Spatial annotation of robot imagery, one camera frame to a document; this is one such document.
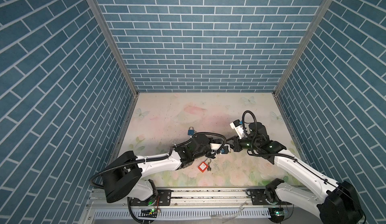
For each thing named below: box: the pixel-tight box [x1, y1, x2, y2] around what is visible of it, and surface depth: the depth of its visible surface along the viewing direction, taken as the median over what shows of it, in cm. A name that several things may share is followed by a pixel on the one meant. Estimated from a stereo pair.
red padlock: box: [198, 157, 212, 173], surface depth 84 cm
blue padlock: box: [187, 126, 195, 136], surface depth 101 cm
